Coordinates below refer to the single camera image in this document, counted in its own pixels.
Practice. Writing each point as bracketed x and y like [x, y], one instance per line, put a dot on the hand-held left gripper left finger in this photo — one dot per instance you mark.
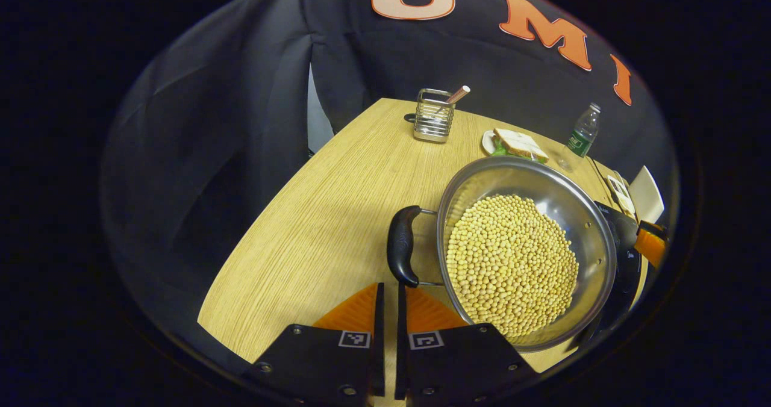
[379, 347]

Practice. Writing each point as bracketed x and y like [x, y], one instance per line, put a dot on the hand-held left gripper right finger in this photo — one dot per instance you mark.
[401, 347]

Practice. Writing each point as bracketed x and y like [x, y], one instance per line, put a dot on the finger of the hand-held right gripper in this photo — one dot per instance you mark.
[650, 245]

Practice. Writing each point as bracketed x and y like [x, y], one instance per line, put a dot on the pile of yellow soybeans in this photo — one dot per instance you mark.
[512, 262]

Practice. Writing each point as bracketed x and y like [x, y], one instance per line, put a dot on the white toaster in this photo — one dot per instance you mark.
[647, 195]

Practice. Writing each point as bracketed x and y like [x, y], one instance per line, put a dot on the white divided tray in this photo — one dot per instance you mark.
[620, 195]

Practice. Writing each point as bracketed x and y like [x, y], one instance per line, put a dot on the clear plastic water bottle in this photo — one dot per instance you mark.
[581, 136]

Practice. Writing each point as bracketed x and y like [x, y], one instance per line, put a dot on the sandwich with lettuce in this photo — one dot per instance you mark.
[521, 144]

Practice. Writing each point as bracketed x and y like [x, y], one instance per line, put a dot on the small white plate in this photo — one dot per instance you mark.
[488, 143]

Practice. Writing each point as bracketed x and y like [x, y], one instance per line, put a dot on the brown straw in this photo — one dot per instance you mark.
[458, 94]

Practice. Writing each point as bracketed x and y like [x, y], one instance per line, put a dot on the black backdrop cloth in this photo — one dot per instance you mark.
[211, 154]

